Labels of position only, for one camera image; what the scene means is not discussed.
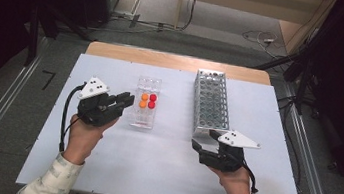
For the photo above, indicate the red capped test tube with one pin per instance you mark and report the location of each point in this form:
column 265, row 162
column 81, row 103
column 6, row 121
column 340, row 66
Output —
column 152, row 97
column 151, row 104

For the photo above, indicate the metal test tube rack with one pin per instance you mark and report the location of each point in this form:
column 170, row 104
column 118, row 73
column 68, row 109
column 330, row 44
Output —
column 209, row 92

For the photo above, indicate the person's right hand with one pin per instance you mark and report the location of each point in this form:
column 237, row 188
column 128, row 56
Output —
column 236, row 189

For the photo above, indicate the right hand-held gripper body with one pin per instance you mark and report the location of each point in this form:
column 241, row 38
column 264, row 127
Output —
column 225, row 159

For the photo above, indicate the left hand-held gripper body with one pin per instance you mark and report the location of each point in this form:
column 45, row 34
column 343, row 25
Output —
column 97, row 112

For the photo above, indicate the clear plastic tube rack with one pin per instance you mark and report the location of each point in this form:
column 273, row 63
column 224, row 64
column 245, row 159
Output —
column 145, row 120

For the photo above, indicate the light wooden cabinet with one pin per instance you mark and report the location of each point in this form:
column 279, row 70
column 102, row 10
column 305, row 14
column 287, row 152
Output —
column 239, row 5

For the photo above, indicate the person's left hand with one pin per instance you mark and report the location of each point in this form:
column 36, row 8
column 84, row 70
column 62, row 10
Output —
column 83, row 139

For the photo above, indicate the black metal stand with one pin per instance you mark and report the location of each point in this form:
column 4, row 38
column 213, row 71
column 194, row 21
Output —
column 33, row 41

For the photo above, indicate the wooden table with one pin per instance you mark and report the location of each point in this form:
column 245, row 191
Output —
column 165, row 59

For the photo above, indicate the black tripod stand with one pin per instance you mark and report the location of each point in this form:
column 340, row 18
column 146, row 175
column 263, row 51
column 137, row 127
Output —
column 301, row 80

